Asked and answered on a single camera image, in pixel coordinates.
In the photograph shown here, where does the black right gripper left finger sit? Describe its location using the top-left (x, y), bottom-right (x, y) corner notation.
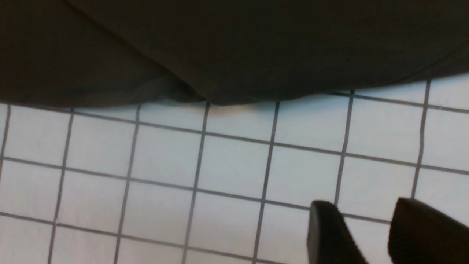
top-left (307, 201), bottom-right (367, 264)

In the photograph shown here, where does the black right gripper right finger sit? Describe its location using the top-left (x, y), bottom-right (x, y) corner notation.
top-left (388, 198), bottom-right (469, 264)

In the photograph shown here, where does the gray long-sleeved shirt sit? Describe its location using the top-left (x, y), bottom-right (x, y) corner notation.
top-left (0, 0), bottom-right (469, 107)

